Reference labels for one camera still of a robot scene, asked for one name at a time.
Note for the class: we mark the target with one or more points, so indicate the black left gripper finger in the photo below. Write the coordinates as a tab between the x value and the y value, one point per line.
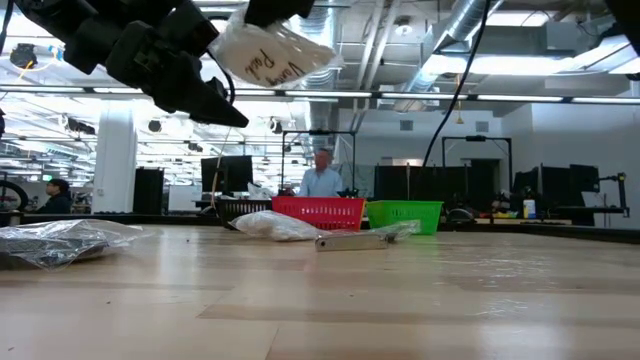
200	100

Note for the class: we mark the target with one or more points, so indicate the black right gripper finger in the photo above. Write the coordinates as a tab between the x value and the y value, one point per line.
265	12
302	6

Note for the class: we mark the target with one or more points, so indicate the large handwritten bag of cotton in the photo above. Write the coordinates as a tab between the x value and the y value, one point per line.
275	55

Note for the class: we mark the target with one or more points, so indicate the clear bag of white cotton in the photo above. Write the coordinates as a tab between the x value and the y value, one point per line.
275	226

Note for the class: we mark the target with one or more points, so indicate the clear bag of black combs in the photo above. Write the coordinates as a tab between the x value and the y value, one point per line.
55	245

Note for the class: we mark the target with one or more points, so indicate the black ceiling dome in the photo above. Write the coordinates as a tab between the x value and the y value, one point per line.
155	126

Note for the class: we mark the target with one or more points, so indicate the black computer monitor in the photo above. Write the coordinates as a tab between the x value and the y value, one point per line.
235	172

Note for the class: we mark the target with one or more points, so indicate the long white light bar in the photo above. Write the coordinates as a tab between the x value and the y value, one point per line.
325	93

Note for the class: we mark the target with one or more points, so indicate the black tall cabinet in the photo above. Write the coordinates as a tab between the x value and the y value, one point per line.
148	187

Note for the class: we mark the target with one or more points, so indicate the round ceiling fixture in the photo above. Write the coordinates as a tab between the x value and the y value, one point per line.
403	27

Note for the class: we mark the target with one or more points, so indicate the white building pillar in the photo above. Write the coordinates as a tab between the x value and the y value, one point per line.
115	165

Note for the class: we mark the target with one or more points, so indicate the black ceiling device blue tag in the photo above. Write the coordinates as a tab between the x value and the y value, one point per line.
23	55

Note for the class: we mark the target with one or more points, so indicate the black plastic basket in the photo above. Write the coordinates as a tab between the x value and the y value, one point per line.
245	207

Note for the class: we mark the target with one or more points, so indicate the person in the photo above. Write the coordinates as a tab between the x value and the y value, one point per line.
55	200
321	180

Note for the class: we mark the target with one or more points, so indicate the red plastic basket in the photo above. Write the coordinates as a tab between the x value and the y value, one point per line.
320	212

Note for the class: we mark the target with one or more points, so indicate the silver rectangular metal case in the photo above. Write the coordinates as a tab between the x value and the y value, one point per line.
350	242

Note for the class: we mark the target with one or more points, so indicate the black partition panels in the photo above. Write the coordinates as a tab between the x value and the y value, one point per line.
430	182

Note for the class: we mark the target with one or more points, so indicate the green plastic basket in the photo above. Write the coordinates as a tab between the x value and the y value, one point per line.
405	212

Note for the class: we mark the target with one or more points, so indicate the small empty-looking clear bag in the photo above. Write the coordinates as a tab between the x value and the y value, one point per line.
400	230

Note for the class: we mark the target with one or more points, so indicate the white bottle blue label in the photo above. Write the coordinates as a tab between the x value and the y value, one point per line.
529	210

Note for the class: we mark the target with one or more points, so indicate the silver vertical ventilation duct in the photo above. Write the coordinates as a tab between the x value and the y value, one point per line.
325	30

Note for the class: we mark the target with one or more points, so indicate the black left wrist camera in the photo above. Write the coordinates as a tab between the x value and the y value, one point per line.
195	25

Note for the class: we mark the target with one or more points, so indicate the black table edge rail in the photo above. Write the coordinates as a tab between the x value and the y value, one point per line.
150	219

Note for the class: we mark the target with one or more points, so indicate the grey wall vent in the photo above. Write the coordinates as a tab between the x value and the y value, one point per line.
406	125
482	126

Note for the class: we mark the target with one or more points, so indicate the silver diagonal ventilation duct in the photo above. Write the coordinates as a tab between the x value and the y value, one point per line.
465	20

